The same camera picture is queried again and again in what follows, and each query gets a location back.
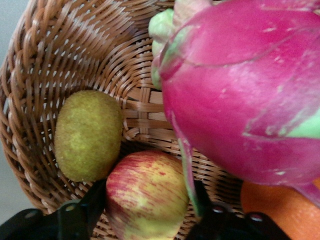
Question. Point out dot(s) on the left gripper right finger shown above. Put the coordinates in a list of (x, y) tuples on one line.
[(232, 227)]

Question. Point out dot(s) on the orange fruit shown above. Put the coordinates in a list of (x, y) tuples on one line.
[(275, 210)]

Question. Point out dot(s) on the brown wicker basket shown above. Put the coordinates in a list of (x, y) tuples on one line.
[(75, 50)]

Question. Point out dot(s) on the red yellow apple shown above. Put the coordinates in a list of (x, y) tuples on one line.
[(145, 195)]

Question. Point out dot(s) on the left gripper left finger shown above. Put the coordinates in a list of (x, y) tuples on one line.
[(50, 225)]

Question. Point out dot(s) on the pink dragon fruit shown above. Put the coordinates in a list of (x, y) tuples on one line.
[(237, 100)]

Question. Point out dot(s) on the brown green kiwi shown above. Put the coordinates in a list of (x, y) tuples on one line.
[(87, 135)]

